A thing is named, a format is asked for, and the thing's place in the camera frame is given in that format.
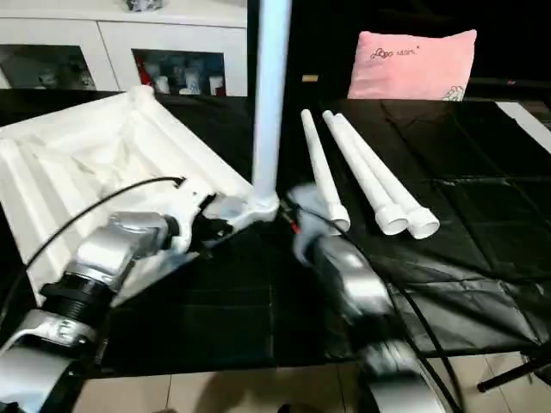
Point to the black metal stand leg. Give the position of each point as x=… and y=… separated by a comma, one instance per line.
x=516, y=374

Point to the small yellow label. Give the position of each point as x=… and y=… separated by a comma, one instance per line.
x=310, y=78

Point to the black work mat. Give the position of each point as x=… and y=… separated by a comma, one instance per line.
x=465, y=206

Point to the white plastic table top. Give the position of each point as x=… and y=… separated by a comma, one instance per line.
x=95, y=163

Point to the white glass-door cabinet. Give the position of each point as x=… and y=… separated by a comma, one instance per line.
x=120, y=43

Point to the small black white trinket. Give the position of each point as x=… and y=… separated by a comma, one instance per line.
x=145, y=4

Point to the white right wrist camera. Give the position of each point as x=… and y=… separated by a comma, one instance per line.
x=308, y=196

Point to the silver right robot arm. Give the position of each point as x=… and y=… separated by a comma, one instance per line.
x=362, y=301

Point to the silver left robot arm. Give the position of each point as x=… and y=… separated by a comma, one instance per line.
x=77, y=292

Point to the white plastic table leg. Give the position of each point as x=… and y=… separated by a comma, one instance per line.
x=323, y=172
x=396, y=185
x=271, y=103
x=370, y=181

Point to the pink pillow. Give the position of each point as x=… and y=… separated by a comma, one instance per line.
x=413, y=64

